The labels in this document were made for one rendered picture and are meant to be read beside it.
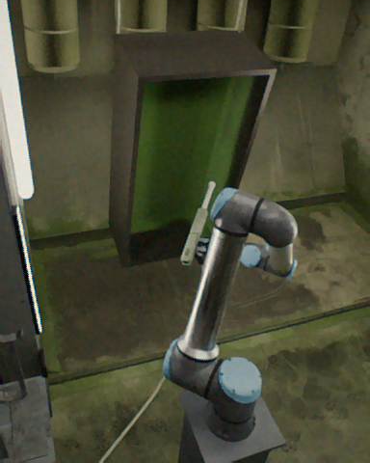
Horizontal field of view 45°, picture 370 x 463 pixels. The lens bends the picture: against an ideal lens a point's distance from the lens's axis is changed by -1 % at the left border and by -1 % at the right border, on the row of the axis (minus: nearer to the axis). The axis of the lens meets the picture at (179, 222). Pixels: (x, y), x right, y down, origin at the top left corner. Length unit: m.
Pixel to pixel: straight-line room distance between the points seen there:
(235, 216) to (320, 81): 2.90
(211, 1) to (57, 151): 1.45
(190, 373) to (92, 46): 2.42
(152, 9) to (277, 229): 1.94
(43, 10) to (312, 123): 2.34
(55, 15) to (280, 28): 1.55
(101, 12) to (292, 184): 2.01
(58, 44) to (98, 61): 0.52
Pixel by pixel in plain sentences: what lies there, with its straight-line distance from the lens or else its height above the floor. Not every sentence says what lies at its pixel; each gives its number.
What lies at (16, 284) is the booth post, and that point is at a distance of 1.80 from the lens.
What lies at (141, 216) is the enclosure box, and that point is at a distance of 2.80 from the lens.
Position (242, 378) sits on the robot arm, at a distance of 1.58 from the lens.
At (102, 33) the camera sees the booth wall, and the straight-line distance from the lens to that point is 3.35.
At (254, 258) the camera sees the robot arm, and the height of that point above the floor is 0.97.
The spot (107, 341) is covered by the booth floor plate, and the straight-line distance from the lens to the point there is 2.74.
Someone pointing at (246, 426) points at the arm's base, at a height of 0.70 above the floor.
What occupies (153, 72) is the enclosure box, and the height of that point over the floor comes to 1.64.
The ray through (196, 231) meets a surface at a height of 0.89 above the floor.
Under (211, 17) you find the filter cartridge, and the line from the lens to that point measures 3.17.
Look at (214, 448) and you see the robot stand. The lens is 1.75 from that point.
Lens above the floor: 2.19
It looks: 37 degrees down
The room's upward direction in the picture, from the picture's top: 5 degrees clockwise
